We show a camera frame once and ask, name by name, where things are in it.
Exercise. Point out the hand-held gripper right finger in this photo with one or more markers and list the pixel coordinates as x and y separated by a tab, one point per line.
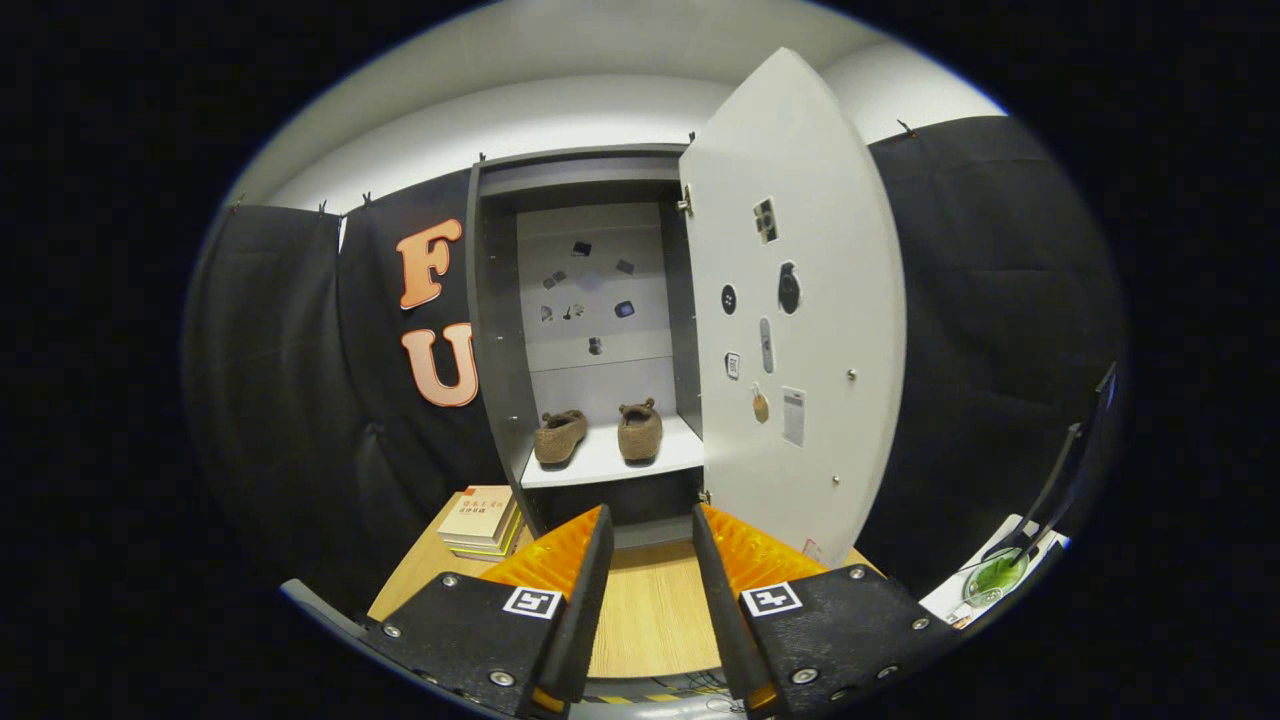
850	630

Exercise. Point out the brown fuzzy shoe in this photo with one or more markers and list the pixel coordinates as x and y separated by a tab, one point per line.
558	440
640	432

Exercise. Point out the green round bowl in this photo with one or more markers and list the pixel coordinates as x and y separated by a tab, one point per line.
995	577

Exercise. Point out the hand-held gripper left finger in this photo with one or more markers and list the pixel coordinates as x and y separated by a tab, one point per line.
470	630

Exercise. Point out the yellow edged book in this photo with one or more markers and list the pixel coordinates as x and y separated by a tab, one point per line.
500	545

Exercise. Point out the grey shoe cabinet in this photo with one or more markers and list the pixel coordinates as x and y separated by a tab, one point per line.
500	350

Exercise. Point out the black tripod stand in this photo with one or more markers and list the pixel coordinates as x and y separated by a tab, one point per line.
1060	470

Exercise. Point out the cream cover book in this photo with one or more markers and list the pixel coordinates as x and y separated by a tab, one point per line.
475	512

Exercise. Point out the black backdrop cloth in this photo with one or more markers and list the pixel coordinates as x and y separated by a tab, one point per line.
960	330

